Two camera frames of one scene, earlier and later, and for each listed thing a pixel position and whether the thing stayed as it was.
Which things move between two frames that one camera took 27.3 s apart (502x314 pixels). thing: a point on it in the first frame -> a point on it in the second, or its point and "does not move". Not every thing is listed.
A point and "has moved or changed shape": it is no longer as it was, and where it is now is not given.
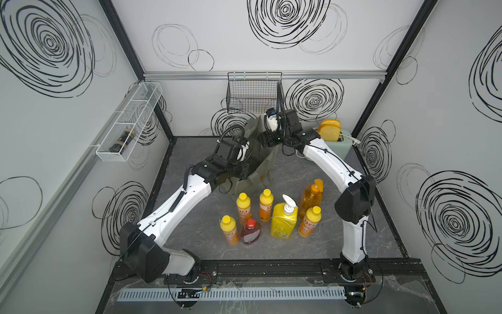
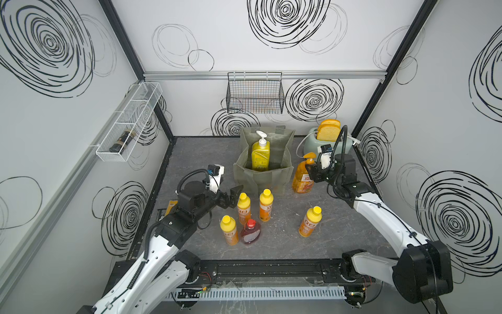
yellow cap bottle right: x=312 y=216 does not move
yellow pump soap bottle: x=284 y=218 -> x=261 y=153
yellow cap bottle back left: x=243 y=204 does not move
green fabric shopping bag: x=263 y=157 has moved or changed shape
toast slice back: x=331 y=122 does not move
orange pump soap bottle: x=312 y=197 -> x=302 y=182
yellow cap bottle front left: x=228 y=226 does not move
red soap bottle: x=251 y=232 does not move
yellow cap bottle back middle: x=265 y=200 does not move
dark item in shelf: x=123 y=141 does not move
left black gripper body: x=240 y=171 -> x=211 y=201
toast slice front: x=329 y=132 does not move
